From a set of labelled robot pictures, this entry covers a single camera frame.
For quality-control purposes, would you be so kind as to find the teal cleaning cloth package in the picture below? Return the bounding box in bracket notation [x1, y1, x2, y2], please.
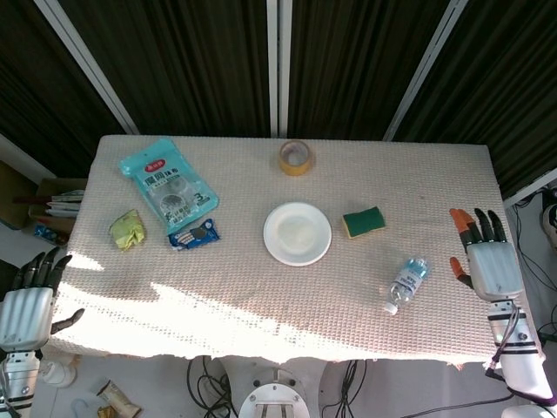
[119, 138, 220, 235]

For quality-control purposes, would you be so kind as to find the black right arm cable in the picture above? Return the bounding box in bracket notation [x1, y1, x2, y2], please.
[484, 304, 523, 381]

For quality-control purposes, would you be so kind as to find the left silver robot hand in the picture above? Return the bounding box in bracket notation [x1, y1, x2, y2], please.
[0, 246, 86, 354]

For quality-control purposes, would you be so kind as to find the black floor cable bundle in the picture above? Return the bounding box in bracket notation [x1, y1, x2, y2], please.
[185, 355, 239, 418]
[320, 359, 370, 418]

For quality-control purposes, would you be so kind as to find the cardboard box with papers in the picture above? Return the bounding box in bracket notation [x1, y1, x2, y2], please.
[12, 177, 88, 239]

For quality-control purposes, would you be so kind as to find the brown snack wrapper on floor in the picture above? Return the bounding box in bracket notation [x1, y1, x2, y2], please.
[95, 378, 144, 418]

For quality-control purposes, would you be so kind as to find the white upright frame post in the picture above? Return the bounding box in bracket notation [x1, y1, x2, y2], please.
[265, 0, 294, 138]

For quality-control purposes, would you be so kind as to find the white woven tablecloth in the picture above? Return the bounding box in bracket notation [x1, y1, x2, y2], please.
[44, 133, 546, 366]

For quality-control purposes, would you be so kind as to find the crumpled yellow-green wrapper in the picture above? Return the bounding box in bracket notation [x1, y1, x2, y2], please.
[108, 209, 147, 253]

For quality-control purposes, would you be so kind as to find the white slanted frame post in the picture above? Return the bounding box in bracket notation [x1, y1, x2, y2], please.
[33, 0, 141, 136]
[382, 0, 470, 142]

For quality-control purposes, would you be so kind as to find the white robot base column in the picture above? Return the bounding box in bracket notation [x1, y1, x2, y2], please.
[211, 354, 332, 418]

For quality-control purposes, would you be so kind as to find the black and white shoe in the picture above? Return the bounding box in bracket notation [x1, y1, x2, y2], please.
[539, 186, 557, 252]

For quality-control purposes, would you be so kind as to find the white round plate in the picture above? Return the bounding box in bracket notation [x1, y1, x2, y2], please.
[262, 201, 333, 267]

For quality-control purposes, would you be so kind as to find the clear plastic water bottle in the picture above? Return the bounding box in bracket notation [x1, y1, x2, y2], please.
[383, 255, 433, 316]

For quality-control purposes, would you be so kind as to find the white bottle on floor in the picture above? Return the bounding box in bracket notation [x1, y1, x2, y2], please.
[39, 359, 78, 389]

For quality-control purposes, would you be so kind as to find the blue Oreo cookie packet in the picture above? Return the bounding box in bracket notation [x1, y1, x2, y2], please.
[167, 218, 222, 253]

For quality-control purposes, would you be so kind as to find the yellow tape roll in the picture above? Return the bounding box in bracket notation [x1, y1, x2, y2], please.
[278, 139, 314, 177]

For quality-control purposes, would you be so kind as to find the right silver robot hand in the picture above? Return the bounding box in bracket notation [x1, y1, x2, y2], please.
[448, 207, 525, 302]

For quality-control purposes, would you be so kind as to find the green yellow sponge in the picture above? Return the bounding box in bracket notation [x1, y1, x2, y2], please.
[341, 206, 387, 240]

